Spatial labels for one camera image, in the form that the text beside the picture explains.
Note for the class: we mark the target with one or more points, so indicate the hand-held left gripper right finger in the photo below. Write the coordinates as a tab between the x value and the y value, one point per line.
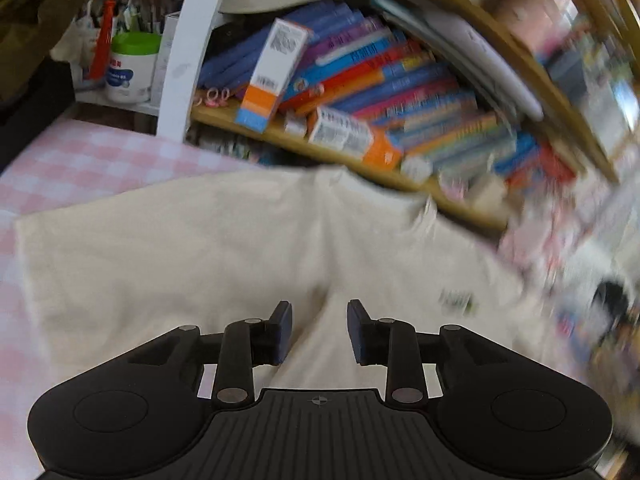
356	332

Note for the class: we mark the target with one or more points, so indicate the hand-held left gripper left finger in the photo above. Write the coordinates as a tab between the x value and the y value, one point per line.
282	332

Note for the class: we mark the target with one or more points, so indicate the cream t-shirt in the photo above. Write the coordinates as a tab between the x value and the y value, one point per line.
175	250

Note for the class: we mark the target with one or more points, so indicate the small white packet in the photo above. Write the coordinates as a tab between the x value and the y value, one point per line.
416	166

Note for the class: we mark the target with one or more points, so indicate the wooden bookshelf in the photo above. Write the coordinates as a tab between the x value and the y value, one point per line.
280	135

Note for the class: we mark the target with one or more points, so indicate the white orange medicine box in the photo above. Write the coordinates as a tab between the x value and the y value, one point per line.
340	132

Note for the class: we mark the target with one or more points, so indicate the small white box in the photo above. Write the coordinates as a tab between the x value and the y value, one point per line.
295	126

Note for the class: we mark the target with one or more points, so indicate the row of colourful books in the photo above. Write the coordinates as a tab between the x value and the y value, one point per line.
400	80

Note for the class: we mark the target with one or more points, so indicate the pink checked table mat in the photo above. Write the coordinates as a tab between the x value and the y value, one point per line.
75	160

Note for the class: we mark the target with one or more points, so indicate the white orange blue box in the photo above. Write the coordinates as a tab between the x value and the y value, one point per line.
272	60

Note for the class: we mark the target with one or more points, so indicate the leaning white papers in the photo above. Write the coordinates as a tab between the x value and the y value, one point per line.
475	60

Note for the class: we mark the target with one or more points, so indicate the white tub green lid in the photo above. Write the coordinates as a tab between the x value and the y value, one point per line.
130	75

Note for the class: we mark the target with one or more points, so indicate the bunch of pens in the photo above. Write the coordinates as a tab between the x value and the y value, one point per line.
145	12

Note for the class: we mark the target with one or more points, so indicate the olive cloth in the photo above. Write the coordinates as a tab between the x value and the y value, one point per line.
35	15

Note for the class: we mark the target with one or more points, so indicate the white shelf frame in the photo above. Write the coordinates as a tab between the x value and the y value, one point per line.
192	45

